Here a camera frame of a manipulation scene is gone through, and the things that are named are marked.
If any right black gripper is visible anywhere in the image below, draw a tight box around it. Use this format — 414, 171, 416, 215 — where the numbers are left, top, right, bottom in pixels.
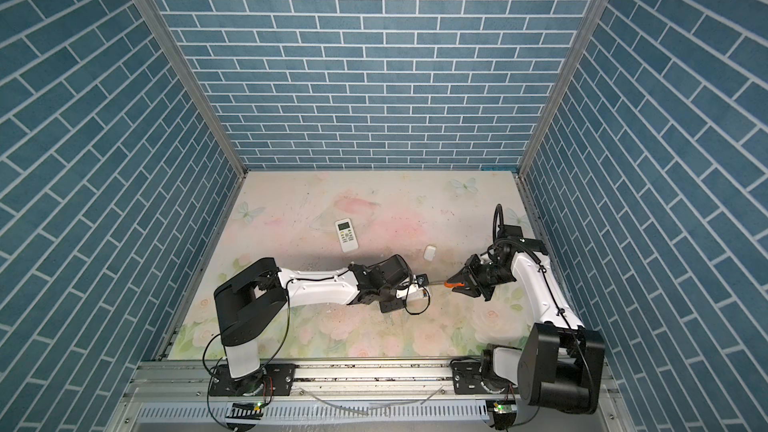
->
449, 253, 515, 300

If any orange handled screwdriver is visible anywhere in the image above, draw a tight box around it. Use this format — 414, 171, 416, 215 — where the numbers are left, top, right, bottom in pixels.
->
429, 279, 466, 288

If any white battery cover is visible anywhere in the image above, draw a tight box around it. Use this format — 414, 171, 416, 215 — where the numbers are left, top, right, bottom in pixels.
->
423, 245, 436, 262

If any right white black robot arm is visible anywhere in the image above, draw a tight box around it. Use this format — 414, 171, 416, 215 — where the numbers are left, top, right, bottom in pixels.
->
445, 217, 605, 414

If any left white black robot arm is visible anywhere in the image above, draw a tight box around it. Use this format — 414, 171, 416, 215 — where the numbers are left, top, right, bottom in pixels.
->
213, 254, 429, 380

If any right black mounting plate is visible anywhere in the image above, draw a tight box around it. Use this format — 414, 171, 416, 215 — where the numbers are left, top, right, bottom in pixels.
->
449, 357, 519, 395

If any black mounting plate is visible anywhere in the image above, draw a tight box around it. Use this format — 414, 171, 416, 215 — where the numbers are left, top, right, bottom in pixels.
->
209, 363, 297, 399
449, 357, 519, 395

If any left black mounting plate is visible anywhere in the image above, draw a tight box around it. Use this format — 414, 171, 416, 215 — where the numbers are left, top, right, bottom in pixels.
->
209, 363, 297, 399

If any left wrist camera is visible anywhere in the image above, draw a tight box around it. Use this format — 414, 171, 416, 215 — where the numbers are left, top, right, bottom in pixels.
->
415, 274, 429, 288

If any white perforated cable duct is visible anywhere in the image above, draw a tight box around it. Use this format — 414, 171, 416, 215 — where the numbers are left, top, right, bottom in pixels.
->
137, 400, 490, 425

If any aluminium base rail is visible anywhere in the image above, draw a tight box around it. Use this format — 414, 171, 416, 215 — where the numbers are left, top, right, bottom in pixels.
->
106, 358, 634, 431

